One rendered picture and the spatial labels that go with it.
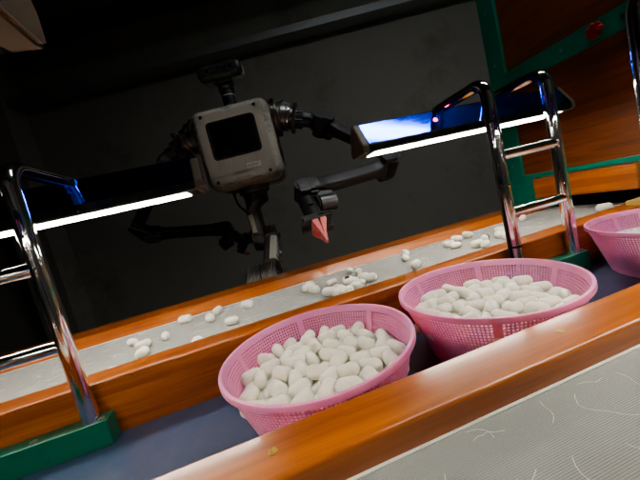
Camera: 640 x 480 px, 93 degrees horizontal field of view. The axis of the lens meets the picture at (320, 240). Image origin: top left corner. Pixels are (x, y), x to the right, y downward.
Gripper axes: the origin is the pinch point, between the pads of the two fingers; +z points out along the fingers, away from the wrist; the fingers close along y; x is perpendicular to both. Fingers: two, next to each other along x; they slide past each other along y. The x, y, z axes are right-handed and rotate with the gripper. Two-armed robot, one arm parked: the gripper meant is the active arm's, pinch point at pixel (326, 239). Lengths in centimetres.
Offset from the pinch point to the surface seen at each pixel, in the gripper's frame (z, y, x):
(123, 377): 32, -46, -15
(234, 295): 3.4, -30.0, 9.1
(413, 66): -194, 154, 21
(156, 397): 35, -43, -12
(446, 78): -178, 179, 30
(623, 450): 63, -1, -39
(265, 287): 3.5, -20.9, 9.1
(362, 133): 0.9, 9.1, -31.9
